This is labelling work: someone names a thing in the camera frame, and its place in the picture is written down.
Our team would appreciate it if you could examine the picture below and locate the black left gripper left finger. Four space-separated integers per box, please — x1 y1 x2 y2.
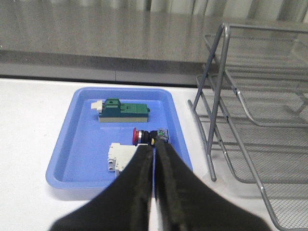
50 145 154 231

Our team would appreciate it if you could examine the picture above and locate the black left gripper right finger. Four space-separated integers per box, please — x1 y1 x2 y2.
155 140 270 231

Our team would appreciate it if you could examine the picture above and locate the red emergency stop push button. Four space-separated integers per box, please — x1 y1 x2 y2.
132 128 169 146

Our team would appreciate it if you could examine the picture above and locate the white circuit breaker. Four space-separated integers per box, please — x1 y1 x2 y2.
107 143 146 178

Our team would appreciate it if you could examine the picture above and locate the green and beige electrical module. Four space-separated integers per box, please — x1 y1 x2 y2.
91 98 150 123

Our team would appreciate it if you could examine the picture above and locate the grey stone counter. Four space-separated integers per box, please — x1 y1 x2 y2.
0 0 308 86

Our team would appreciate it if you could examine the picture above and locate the pale pleated curtain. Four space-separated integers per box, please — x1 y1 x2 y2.
119 0 308 23

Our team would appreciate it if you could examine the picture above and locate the grey metal rack frame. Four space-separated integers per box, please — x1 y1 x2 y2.
189 23 308 231

